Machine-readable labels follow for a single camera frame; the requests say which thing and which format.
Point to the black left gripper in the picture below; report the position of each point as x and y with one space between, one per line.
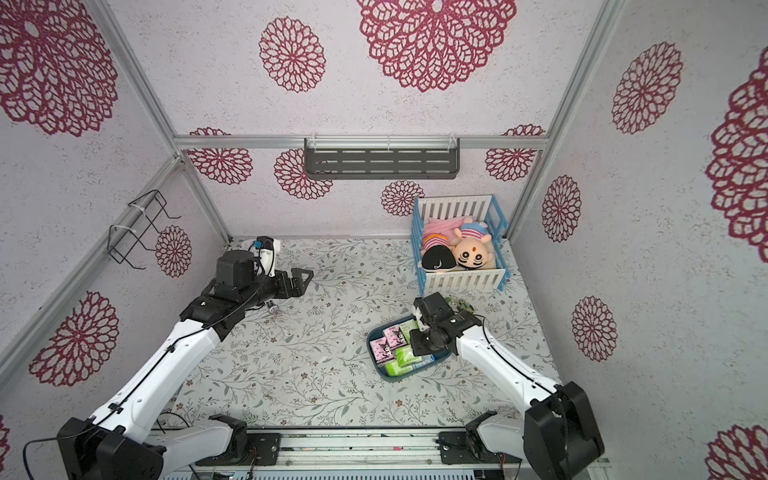
298 287

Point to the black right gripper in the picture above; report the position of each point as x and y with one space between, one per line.
422 342

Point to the pink kuromi pack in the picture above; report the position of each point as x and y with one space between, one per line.
394 336
381 351

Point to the dark teal storage box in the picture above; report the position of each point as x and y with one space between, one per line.
378 332

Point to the green tissue pack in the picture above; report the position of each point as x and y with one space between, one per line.
405 356
394 370
407 327

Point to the blue tissue pack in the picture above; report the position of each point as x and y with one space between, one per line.
427 360

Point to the green tissue pack bottom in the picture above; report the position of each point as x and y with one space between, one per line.
394 370

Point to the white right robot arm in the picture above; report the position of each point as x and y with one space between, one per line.
557 435

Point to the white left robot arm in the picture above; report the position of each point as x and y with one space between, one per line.
117 441

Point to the black-haired plush doll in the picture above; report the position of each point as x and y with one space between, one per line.
473 251

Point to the blue white toy crib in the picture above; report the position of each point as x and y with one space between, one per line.
484 208

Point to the pink plush doll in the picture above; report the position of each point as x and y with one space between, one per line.
445 227

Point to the small figurine keychain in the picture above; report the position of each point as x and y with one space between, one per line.
462 305

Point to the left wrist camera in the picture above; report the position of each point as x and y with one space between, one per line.
265 250

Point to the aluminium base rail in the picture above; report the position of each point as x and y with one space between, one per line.
361 453

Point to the grey wall shelf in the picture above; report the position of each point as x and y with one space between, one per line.
381 159

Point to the black wire wall rack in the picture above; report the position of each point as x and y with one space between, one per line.
124 238

